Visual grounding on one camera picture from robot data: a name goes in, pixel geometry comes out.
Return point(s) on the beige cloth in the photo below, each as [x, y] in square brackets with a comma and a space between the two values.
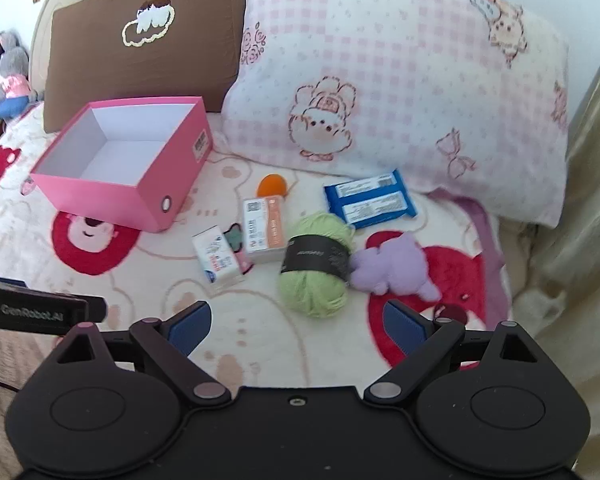
[570, 285]

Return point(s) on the white and orange carton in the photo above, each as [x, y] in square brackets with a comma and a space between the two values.
[265, 230]

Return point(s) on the grey rabbit plush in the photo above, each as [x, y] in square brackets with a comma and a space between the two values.
[12, 75]

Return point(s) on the green yarn ball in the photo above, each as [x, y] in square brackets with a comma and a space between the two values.
[312, 285]

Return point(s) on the pink cardboard box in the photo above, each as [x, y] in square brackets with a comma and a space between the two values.
[105, 200]

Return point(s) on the purple plush toy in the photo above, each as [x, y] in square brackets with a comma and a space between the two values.
[395, 267]

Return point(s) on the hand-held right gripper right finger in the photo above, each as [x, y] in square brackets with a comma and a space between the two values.
[405, 325]

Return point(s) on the purple towel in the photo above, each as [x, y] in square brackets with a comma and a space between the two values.
[490, 240]

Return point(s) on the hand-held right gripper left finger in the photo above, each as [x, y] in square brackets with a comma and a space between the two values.
[190, 327]

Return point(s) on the brown pillow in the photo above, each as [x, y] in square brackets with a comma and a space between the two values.
[90, 60]

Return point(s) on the white tissue packet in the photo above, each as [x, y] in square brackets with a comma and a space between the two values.
[217, 260]

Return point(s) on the pink checked pillow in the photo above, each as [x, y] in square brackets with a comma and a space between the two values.
[380, 85]

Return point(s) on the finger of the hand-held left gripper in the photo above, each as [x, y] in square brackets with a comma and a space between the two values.
[96, 309]

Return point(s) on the orange ball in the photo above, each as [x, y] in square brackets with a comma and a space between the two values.
[272, 186]

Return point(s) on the blue wipes packet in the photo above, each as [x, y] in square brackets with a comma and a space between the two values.
[370, 200]

